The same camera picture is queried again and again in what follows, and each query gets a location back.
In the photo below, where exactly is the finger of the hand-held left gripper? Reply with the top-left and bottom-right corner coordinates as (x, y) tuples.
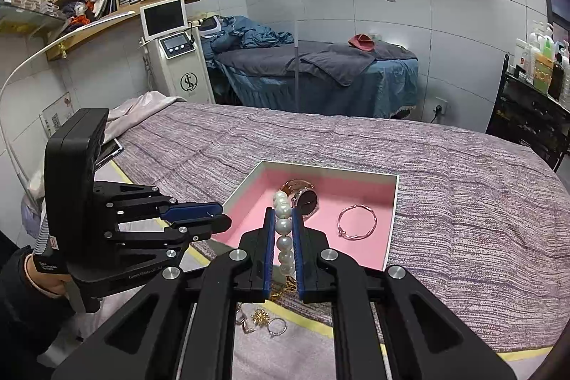
(104, 214), (233, 269)
(93, 181), (223, 229)

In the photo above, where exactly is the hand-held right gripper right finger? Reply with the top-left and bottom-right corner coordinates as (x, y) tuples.
(290, 214), (517, 380)

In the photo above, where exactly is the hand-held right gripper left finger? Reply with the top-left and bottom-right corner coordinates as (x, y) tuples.
(51, 207), (278, 380)

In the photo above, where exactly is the gold chain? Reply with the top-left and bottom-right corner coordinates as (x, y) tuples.
(271, 277), (300, 301)

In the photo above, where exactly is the white pearl bracelet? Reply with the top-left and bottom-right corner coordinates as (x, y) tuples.
(273, 191), (297, 277)

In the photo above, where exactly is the small silver pendant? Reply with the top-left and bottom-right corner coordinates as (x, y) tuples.
(235, 304), (250, 334)

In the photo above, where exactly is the jewelry box with pink lining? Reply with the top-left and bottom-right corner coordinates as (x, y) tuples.
(211, 160), (400, 273)

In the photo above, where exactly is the person's left forearm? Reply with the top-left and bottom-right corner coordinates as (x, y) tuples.
(0, 231), (78, 363)

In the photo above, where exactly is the person's left hand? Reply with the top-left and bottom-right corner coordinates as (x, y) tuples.
(24, 253), (72, 297)

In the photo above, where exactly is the tablet computer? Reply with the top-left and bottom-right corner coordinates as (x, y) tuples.
(95, 138), (124, 169)

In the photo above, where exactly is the rose gold bangle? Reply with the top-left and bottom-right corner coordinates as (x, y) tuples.
(337, 204), (379, 241)

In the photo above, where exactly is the rose gold wristwatch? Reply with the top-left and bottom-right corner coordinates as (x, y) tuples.
(280, 179), (319, 215)

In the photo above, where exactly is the pink satin cloth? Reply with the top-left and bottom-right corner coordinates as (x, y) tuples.
(107, 92), (188, 136)

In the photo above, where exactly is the pale sheet with yellow trim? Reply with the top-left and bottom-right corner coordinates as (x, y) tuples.
(67, 160), (562, 380)

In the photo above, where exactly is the white beauty machine with screen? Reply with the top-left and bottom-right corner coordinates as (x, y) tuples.
(139, 0), (217, 105)

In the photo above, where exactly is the striped purple grey blanket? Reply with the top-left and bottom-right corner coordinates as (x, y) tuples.
(104, 101), (570, 356)

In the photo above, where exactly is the massage bed with blue cover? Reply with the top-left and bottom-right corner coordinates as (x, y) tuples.
(202, 41), (420, 119)

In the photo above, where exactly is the crumpled blue blanket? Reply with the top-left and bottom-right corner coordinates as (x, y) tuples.
(209, 16), (295, 51)

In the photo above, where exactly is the white machine handpiece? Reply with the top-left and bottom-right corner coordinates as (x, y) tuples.
(191, 16), (223, 38)

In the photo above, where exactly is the dark grey towel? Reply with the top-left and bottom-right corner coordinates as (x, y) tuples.
(300, 50), (377, 87)

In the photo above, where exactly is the red cloth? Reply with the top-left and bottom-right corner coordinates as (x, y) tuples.
(348, 33), (377, 50)

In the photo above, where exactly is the black trolley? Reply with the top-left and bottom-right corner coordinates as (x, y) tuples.
(485, 53), (570, 171)

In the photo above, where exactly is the group of bottles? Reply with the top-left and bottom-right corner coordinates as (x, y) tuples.
(514, 21), (570, 102)

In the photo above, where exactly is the wall notice plate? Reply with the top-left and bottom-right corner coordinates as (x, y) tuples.
(40, 93), (76, 136)

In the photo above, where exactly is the glass wall shelf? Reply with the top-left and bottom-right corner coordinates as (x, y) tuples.
(0, 1), (67, 34)

